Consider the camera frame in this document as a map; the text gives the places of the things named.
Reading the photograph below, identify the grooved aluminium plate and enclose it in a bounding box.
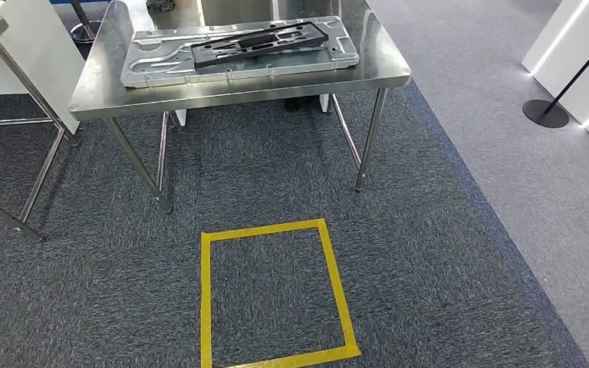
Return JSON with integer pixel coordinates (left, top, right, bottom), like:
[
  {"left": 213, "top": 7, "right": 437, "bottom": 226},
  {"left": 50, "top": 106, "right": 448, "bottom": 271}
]
[{"left": 120, "top": 15, "right": 360, "bottom": 90}]

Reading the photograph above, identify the white display pedestal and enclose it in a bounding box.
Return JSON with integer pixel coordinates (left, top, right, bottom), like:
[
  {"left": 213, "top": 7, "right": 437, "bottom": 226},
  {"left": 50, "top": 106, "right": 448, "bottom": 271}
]
[{"left": 520, "top": 0, "right": 589, "bottom": 146}]

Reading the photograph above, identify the black stanchion round base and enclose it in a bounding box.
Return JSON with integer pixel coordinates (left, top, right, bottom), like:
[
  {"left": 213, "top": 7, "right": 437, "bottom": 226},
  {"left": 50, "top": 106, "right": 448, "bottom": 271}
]
[{"left": 522, "top": 22, "right": 589, "bottom": 130}]

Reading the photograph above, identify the chrome stanchion round base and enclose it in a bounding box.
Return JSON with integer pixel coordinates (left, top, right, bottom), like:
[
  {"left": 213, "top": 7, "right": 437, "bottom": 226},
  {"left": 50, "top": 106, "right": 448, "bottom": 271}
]
[{"left": 67, "top": 0, "right": 104, "bottom": 45}]

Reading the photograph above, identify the stainless steel workbench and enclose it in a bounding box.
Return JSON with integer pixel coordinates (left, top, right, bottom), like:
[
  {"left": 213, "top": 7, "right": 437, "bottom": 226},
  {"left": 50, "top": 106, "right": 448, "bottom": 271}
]
[{"left": 68, "top": 0, "right": 413, "bottom": 215}]

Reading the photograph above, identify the white panel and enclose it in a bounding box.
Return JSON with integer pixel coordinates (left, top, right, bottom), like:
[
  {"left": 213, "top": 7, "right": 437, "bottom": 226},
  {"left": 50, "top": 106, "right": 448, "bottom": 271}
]
[{"left": 0, "top": 0, "right": 87, "bottom": 136}]

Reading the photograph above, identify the yellow floor tape square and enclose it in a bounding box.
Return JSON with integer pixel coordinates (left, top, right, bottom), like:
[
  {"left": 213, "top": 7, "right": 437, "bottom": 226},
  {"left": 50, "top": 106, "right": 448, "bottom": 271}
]
[{"left": 199, "top": 218, "right": 363, "bottom": 368}]

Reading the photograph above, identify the black plastic frame part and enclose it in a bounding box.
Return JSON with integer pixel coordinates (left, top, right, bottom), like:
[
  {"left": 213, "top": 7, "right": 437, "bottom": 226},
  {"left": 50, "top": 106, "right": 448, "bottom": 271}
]
[{"left": 190, "top": 20, "right": 330, "bottom": 71}]

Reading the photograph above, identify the flat grey metal panel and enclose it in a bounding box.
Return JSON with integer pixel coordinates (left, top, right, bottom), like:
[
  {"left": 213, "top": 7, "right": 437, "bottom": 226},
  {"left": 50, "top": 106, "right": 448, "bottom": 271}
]
[{"left": 200, "top": 0, "right": 275, "bottom": 26}]

